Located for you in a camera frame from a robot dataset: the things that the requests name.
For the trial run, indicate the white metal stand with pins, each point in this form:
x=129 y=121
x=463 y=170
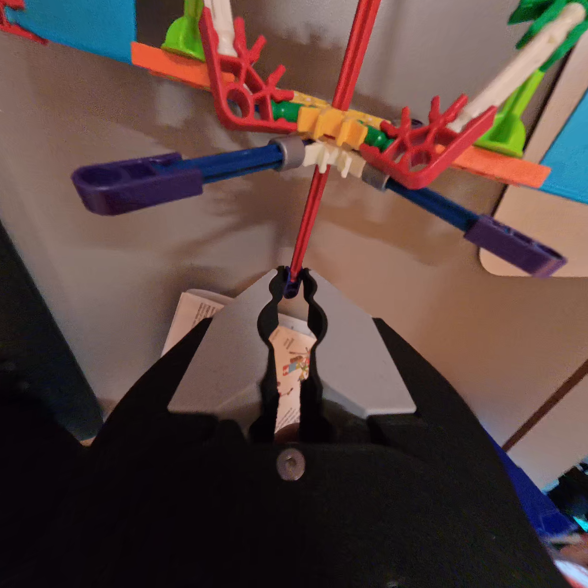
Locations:
x=542 y=229

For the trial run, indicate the white instruction booklet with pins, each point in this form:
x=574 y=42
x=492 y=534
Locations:
x=195 y=317

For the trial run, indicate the blue plastic bin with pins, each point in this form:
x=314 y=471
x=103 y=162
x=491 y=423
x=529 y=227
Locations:
x=533 y=505

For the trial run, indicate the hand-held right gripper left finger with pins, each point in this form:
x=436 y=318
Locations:
x=225 y=363

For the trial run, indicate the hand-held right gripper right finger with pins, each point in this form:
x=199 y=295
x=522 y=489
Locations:
x=358 y=367

